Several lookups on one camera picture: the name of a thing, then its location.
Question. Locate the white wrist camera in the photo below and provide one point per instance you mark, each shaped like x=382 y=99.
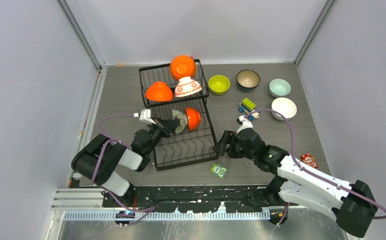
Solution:
x=244 y=123
x=145 y=116

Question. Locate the orange bowl shelf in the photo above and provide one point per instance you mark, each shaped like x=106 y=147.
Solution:
x=193 y=118
x=159 y=92

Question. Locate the black wire dish rack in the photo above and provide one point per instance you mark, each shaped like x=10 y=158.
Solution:
x=188 y=147

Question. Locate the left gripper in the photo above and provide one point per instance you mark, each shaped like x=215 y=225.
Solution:
x=166 y=126

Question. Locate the orange bowl lower shelf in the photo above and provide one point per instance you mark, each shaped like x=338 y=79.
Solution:
x=193 y=118

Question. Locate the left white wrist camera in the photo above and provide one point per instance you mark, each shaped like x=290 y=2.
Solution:
x=145 y=116

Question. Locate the pale green ringed bowl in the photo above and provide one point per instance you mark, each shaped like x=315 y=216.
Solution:
x=279 y=88

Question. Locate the yellow green bowl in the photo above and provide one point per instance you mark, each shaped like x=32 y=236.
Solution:
x=219 y=84

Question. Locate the floral pale green bowl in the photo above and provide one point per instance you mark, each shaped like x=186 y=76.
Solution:
x=183 y=120

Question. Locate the green owl number tile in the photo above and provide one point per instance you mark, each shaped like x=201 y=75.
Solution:
x=218 y=170

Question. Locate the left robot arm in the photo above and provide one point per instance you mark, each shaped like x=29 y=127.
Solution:
x=98 y=160

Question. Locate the white red patterned bowl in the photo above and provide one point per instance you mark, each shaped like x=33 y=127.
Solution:
x=187 y=86

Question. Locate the orange bowl upper shelf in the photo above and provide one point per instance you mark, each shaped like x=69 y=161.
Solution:
x=159 y=92

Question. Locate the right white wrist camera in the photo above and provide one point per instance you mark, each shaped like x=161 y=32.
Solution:
x=244 y=123

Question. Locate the orange bowl top upright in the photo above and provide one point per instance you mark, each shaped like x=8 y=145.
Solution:
x=182 y=66

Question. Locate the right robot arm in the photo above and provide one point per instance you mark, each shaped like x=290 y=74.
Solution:
x=350 y=205

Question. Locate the toy brick car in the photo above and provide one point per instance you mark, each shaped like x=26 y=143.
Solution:
x=248 y=107

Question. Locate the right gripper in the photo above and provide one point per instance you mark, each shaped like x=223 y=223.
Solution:
x=228 y=138

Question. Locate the white ribbed bowl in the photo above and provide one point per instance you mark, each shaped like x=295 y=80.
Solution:
x=284 y=106

